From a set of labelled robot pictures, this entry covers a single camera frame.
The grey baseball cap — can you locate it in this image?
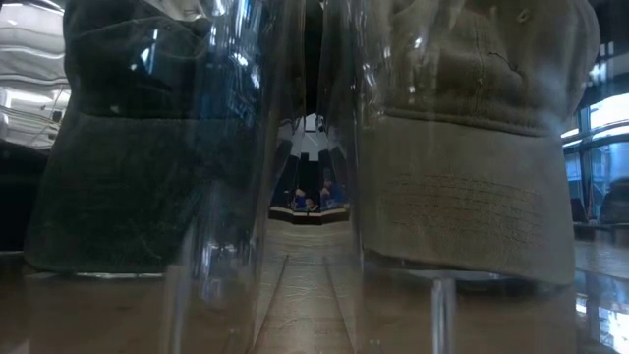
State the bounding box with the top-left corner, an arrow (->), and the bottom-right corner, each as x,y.
24,0 -> 276,275

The distant wooden workstation table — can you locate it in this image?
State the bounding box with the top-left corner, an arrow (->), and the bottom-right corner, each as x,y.
268,206 -> 351,226

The tan baseball cap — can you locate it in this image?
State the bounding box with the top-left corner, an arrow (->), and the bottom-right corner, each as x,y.
354,0 -> 601,287

